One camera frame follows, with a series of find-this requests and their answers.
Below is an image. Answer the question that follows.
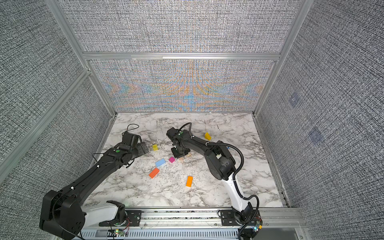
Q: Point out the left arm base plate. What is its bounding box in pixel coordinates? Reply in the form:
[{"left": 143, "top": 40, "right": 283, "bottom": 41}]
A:
[{"left": 98, "top": 210, "right": 142, "bottom": 228}]

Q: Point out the light blue wooden block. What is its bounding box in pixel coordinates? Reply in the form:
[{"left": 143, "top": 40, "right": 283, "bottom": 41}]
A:
[{"left": 155, "top": 159, "right": 166, "bottom": 168}]

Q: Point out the aluminium front rail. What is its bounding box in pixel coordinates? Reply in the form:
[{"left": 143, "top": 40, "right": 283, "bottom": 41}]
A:
[{"left": 53, "top": 207, "right": 307, "bottom": 231}]

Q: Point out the yellow wooden wedge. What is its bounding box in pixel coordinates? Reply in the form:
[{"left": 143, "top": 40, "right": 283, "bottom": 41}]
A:
[{"left": 205, "top": 133, "right": 212, "bottom": 141}]

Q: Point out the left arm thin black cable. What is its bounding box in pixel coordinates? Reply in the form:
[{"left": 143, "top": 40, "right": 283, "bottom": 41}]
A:
[{"left": 91, "top": 123, "right": 141, "bottom": 163}]

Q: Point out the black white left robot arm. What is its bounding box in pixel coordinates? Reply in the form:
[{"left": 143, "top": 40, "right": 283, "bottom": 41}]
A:
[{"left": 39, "top": 131, "right": 149, "bottom": 240}]

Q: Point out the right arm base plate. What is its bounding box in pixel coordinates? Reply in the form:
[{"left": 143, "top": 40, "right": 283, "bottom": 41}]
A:
[{"left": 218, "top": 210, "right": 263, "bottom": 227}]

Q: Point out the red wooden block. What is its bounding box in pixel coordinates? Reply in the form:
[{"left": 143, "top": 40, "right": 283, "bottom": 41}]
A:
[{"left": 149, "top": 168, "right": 160, "bottom": 179}]

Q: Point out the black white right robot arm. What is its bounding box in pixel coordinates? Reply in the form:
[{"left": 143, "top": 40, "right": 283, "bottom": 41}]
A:
[{"left": 167, "top": 128, "right": 256, "bottom": 225}]

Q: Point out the orange wooden block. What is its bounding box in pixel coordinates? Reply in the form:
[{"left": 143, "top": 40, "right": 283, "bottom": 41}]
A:
[{"left": 186, "top": 176, "right": 193, "bottom": 188}]

